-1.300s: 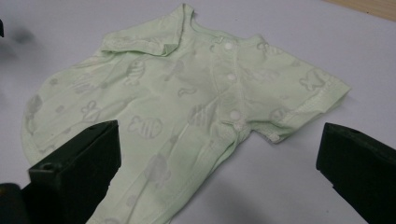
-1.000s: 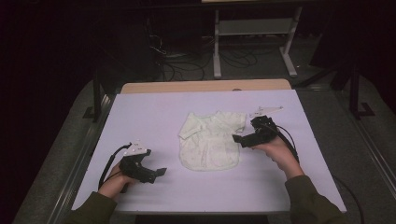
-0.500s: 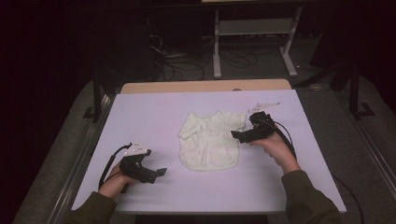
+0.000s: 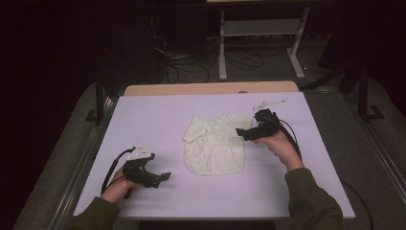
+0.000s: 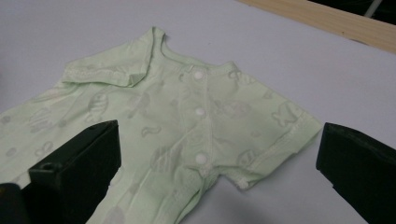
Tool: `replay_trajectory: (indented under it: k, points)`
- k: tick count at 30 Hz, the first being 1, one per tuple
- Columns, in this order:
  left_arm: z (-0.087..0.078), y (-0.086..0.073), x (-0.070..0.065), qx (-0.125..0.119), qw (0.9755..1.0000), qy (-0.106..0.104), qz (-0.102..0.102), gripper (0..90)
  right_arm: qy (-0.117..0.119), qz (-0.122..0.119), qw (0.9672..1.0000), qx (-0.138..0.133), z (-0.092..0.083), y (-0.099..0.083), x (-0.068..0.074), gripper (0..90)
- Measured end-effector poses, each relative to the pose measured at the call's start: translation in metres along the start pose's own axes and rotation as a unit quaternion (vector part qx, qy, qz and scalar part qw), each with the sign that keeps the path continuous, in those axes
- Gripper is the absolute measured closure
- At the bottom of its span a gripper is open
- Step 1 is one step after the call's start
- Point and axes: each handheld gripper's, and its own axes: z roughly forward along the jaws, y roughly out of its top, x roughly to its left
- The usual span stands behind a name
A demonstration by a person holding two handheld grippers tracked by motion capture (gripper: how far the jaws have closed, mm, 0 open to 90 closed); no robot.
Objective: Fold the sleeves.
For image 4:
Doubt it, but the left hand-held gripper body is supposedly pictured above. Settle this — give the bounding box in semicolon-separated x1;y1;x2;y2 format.
122;143;161;190

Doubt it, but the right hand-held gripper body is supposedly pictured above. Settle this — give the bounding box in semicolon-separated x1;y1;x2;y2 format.
251;99;287;139

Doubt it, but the pale green baby shirt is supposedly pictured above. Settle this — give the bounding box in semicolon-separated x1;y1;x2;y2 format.
182;113;257;176

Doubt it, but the person's left hand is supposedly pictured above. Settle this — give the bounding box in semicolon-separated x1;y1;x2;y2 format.
101;166;144;205

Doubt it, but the person's right hand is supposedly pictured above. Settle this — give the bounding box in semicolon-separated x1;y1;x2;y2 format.
254;129;305;173

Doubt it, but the black metal stand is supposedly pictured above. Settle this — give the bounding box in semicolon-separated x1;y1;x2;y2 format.
356;61;386;124
84;71;111;127

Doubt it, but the left hand-held gripper cable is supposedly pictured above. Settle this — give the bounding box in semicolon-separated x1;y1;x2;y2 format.
101;146;137;195

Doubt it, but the hand-held gripper cable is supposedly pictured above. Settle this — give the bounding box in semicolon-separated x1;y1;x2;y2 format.
101;146;137;195
273;118;303;160

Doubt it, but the right hand-held gripper cable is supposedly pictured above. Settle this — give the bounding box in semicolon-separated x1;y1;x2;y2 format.
273;118;303;160

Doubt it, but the grey metal floor rail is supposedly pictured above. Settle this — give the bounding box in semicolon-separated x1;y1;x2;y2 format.
344;92;406;206
47;95;120;230

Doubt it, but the tangle of black floor cables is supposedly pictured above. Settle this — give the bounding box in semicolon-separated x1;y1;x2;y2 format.
152;34;266;84

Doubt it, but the white metal desk frame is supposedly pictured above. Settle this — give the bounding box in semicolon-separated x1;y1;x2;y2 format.
217;7;311;81

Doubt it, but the thin black floor cable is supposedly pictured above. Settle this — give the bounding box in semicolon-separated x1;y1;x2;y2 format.
340;179;375;230

